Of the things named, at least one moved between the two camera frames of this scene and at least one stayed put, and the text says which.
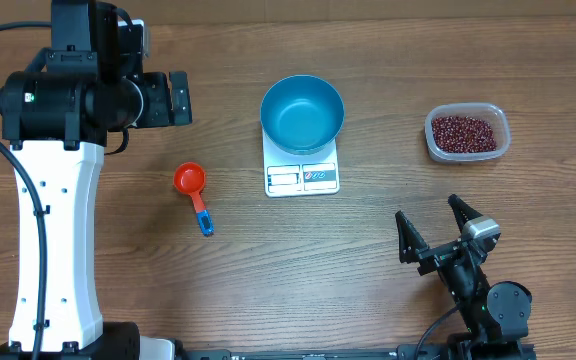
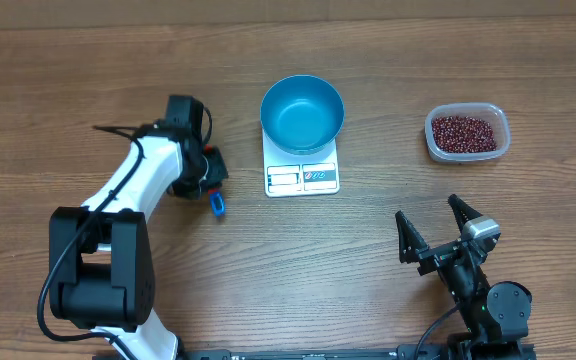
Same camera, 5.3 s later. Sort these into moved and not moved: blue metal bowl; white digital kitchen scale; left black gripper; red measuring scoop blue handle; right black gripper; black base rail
Moved: left black gripper; red measuring scoop blue handle
Not moved: right black gripper; blue metal bowl; black base rail; white digital kitchen scale
